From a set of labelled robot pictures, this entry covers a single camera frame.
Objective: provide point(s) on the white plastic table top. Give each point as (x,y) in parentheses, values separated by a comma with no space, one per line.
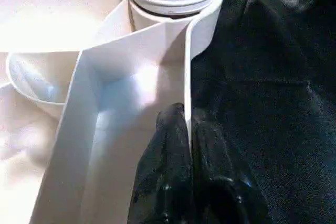
(105,77)

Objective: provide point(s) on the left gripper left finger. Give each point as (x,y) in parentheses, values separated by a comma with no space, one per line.
(163,177)

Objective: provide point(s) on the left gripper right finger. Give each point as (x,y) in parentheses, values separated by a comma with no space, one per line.
(223,187)

